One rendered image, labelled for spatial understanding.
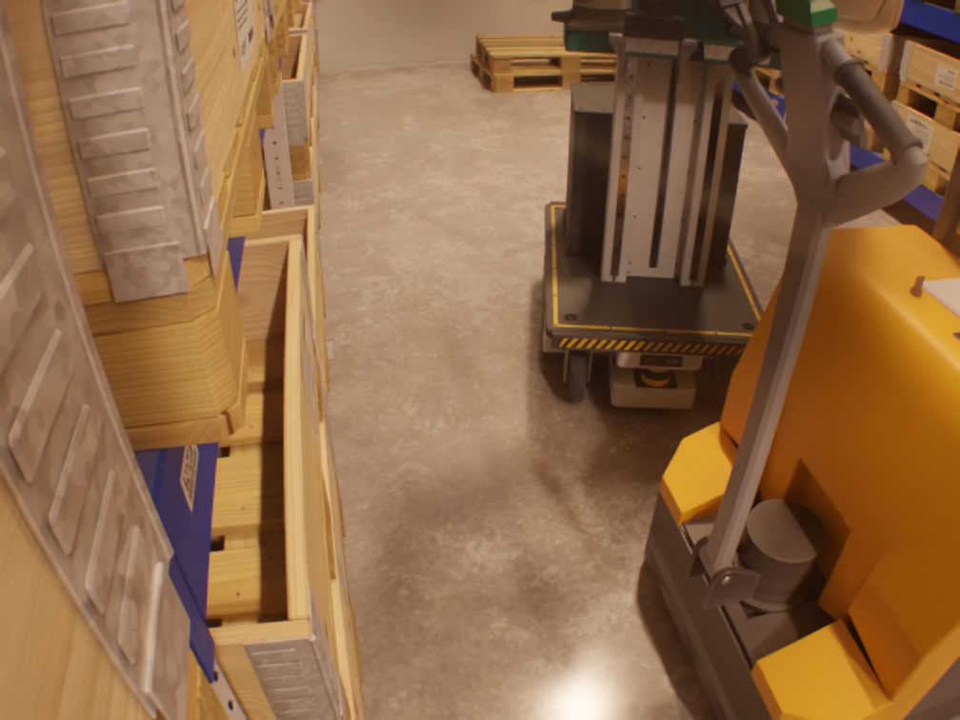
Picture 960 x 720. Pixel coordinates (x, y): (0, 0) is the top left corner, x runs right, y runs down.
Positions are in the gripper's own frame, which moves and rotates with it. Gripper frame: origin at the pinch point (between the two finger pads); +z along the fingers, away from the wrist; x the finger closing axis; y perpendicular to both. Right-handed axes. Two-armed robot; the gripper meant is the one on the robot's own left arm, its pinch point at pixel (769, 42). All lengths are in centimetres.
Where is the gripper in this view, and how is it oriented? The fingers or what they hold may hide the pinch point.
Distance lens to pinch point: 106.5
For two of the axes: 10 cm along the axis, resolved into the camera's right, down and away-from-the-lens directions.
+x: 9.4, -3.4, -0.1
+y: 0.4, 1.4, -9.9
